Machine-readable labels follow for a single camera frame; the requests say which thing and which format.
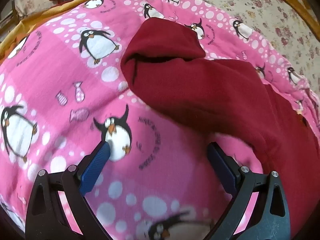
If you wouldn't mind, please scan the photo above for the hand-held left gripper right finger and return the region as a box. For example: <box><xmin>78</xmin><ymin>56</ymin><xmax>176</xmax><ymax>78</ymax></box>
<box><xmin>207</xmin><ymin>142</ymin><xmax>292</xmax><ymax>240</ymax></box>

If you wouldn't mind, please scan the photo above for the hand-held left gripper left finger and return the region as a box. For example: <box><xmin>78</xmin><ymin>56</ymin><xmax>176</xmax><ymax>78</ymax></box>
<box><xmin>25</xmin><ymin>141</ymin><xmax>112</xmax><ymax>240</ymax></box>

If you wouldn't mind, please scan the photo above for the maroon garment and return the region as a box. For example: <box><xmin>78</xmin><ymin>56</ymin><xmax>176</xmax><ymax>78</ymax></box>
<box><xmin>120</xmin><ymin>17</ymin><xmax>320</xmax><ymax>240</ymax></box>

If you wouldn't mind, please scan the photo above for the pink penguin print blanket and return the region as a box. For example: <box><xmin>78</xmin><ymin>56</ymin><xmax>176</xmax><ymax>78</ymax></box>
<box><xmin>0</xmin><ymin>0</ymin><xmax>320</xmax><ymax>240</ymax></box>

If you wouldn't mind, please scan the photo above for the yellow orange cloth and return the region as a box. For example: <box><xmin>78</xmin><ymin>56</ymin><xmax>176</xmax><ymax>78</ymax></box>
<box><xmin>0</xmin><ymin>0</ymin><xmax>115</xmax><ymax>55</ymax></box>

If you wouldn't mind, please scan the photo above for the floral bedsheet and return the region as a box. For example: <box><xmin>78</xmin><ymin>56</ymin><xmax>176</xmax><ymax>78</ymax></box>
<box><xmin>14</xmin><ymin>0</ymin><xmax>320</xmax><ymax>95</ymax></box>

